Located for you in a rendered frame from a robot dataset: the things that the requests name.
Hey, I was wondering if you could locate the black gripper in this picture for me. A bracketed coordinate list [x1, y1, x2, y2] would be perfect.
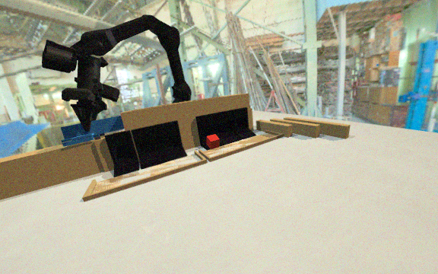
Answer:
[62, 74, 107, 132]

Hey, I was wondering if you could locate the red block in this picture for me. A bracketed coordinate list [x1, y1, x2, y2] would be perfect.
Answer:
[207, 134, 220, 149]

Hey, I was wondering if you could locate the blue bar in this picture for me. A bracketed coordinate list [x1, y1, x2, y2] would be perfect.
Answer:
[61, 116, 124, 147]

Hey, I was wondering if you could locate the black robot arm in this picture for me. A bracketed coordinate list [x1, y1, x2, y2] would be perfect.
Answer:
[42, 14, 192, 104]

